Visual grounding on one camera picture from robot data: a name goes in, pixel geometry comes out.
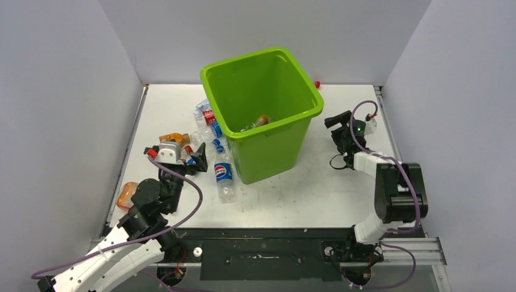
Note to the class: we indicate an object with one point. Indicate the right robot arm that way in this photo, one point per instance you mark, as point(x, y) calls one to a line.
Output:
point(399, 193)

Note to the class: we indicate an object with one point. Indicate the red label bottle left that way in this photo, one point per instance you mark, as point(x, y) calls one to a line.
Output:
point(203, 114)

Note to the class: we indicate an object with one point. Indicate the orange label bottle back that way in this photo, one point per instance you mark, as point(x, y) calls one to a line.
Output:
point(260, 121)

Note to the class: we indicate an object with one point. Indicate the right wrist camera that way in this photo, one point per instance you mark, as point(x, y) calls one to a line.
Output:
point(370, 127)

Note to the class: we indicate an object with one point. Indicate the pepsi bottle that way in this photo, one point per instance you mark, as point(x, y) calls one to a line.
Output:
point(210, 151)
point(223, 175)

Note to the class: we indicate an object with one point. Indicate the green plastic bin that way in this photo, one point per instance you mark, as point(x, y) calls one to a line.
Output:
point(271, 82)

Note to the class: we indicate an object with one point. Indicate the crushed orange bottle front left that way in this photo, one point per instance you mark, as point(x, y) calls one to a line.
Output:
point(124, 201)

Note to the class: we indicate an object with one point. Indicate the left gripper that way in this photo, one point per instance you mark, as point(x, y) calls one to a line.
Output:
point(199, 158)

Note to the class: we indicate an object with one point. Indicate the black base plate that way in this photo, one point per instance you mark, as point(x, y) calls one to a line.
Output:
point(267, 254)

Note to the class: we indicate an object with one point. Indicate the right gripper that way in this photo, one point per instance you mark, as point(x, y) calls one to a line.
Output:
point(342, 118)

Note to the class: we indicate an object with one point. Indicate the clear bottle blue label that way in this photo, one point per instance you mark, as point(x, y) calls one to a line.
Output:
point(206, 134)

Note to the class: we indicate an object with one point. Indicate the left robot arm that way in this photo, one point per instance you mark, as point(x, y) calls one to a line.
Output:
point(143, 236)

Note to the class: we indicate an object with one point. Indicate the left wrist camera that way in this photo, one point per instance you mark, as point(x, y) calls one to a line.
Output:
point(169, 152)

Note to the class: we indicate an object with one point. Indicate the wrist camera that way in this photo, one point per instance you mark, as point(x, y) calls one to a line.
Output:
point(169, 152)
point(370, 127)

